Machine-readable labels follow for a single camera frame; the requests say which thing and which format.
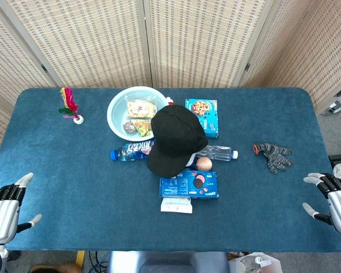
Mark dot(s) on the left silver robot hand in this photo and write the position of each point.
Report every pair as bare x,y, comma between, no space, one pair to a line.
3,216

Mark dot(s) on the black baseball cap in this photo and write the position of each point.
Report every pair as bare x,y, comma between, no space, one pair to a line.
176,136

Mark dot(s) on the clear plastic water bottle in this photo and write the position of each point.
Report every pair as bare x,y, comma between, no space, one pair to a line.
216,152

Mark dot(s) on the blue label drink bottle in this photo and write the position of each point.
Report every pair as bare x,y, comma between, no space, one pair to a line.
130,152

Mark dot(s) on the black box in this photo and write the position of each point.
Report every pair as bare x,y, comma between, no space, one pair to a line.
339,158

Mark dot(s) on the blue felt table cover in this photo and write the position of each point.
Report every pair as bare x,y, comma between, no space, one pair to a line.
74,176

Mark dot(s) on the grey knit work glove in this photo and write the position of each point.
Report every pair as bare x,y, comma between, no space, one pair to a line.
274,157

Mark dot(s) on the clear plastic container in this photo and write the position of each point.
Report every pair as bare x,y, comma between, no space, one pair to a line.
254,263

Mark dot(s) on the colourful feather shuttlecock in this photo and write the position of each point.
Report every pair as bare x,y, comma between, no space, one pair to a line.
69,103

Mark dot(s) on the light blue plastic basin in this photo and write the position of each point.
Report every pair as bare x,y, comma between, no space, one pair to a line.
116,113

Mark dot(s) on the round chocolate snack pack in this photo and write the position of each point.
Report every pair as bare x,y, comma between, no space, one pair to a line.
129,127

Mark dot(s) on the blue Oreo box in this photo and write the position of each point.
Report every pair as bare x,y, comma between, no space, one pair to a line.
184,186

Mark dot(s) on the green snack packet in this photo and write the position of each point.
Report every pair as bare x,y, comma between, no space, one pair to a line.
143,128

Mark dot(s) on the white snack packet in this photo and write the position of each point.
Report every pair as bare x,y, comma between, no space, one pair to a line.
176,205

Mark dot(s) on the blue chocolate chip cookie box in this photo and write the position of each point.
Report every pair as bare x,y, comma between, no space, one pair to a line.
204,113

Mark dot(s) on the grey robot torso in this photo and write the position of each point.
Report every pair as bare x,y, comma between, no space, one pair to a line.
167,263

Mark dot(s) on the yellow snack bag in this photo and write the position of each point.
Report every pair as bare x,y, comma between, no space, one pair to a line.
140,109

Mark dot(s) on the woven folding screen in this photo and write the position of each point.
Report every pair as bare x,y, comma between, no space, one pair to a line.
187,39

